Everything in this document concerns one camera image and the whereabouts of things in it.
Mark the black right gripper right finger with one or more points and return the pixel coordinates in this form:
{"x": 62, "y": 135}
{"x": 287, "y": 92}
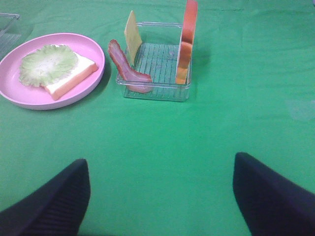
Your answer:
{"x": 271, "y": 205}

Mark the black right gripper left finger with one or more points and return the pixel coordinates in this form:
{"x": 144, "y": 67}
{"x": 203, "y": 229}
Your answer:
{"x": 55, "y": 209}

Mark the green lettuce leaf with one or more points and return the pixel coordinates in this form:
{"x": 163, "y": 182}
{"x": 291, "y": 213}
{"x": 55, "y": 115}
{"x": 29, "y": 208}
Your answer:
{"x": 47, "y": 65}

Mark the toast bread slice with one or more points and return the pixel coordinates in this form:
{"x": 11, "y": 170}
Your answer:
{"x": 186, "y": 41}
{"x": 84, "y": 68}

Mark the bacon strip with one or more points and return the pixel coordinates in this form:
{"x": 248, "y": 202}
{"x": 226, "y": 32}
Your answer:
{"x": 126, "y": 72}

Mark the yellow cheese slice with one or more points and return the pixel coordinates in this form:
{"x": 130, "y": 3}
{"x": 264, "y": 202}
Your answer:
{"x": 132, "y": 36}

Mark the green tablecloth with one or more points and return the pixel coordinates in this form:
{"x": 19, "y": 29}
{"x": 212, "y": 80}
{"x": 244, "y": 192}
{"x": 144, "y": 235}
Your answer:
{"x": 165, "y": 168}

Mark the pink round plate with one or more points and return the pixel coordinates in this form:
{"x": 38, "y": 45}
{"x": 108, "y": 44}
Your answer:
{"x": 37, "y": 98}

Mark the left clear plastic container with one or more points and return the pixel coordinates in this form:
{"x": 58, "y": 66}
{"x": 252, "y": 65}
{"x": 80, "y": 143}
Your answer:
{"x": 8, "y": 35}

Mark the clear plastic container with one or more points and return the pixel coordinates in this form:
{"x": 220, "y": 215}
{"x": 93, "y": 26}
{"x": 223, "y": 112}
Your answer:
{"x": 8, "y": 35}
{"x": 157, "y": 56}

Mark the right clear plastic container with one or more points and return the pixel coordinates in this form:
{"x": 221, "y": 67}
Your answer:
{"x": 157, "y": 56}

